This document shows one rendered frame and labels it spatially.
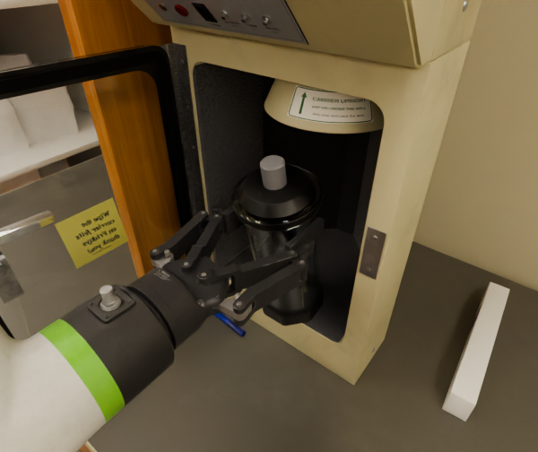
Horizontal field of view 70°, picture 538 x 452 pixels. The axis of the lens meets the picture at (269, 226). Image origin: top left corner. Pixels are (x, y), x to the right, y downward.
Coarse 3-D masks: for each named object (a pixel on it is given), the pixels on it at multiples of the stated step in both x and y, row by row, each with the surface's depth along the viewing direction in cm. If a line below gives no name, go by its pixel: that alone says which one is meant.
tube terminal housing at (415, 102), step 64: (448, 0) 29; (192, 64) 48; (256, 64) 42; (320, 64) 37; (384, 64) 33; (448, 64) 35; (384, 128) 36; (384, 192) 39; (384, 256) 43; (256, 320) 68; (384, 320) 59
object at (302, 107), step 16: (272, 96) 47; (288, 96) 44; (304, 96) 43; (320, 96) 42; (336, 96) 42; (352, 96) 42; (272, 112) 46; (288, 112) 44; (304, 112) 43; (320, 112) 42; (336, 112) 42; (352, 112) 42; (368, 112) 42; (304, 128) 43; (320, 128) 43; (336, 128) 42; (352, 128) 43; (368, 128) 43
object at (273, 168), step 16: (272, 160) 43; (256, 176) 46; (272, 176) 42; (288, 176) 45; (304, 176) 45; (240, 192) 46; (256, 192) 44; (272, 192) 44; (288, 192) 43; (304, 192) 43; (256, 208) 43; (272, 208) 42; (288, 208) 42
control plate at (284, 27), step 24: (144, 0) 40; (168, 0) 37; (192, 0) 35; (216, 0) 33; (240, 0) 31; (264, 0) 30; (192, 24) 40; (216, 24) 38; (240, 24) 35; (288, 24) 32
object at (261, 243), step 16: (320, 192) 45; (240, 208) 44; (304, 208) 43; (272, 224) 42; (304, 224) 45; (256, 240) 47; (272, 240) 45; (288, 240) 45; (256, 256) 50; (304, 288) 53; (272, 304) 56; (288, 304) 55; (304, 304) 56
